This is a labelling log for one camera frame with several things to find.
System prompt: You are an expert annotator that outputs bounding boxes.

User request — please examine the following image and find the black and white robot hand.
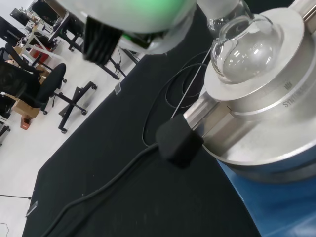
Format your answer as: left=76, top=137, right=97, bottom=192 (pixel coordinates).
left=50, top=0, right=198, bottom=65

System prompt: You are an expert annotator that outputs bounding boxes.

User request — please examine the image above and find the black tripod stand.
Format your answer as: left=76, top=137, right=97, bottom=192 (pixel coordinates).
left=102, top=39, right=141, bottom=81

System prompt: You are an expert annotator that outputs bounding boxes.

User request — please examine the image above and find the thin metal probe rod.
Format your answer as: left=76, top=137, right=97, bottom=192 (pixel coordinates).
left=171, top=48, right=212, bottom=118

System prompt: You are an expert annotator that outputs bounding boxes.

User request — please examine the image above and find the clear round-bottom glass flask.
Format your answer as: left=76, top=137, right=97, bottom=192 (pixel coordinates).
left=197, top=0, right=284, bottom=85

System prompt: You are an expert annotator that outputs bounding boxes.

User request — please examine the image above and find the black office chair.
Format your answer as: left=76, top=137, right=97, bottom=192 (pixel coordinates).
left=0, top=46, right=98, bottom=135

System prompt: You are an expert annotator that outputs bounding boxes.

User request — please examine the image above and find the black foam-covered clamp knob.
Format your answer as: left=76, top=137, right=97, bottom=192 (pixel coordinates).
left=155, top=115, right=204, bottom=170

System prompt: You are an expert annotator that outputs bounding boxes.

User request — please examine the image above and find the cardboard box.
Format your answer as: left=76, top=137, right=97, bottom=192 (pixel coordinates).
left=4, top=92, right=41, bottom=119

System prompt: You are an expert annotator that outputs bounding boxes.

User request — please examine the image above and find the black table cloth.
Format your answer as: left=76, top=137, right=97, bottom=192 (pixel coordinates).
left=21, top=9, right=257, bottom=237

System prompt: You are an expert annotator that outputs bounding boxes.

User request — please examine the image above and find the black frame desk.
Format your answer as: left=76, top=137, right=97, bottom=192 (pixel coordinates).
left=9, top=0, right=87, bottom=52

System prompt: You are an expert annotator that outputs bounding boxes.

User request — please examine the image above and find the white frame table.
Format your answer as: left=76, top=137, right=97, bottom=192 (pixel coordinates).
left=18, top=24, right=65, bottom=67

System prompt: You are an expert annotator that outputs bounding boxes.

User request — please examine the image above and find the black power cable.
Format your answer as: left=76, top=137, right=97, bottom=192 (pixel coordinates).
left=37, top=50, right=210, bottom=237

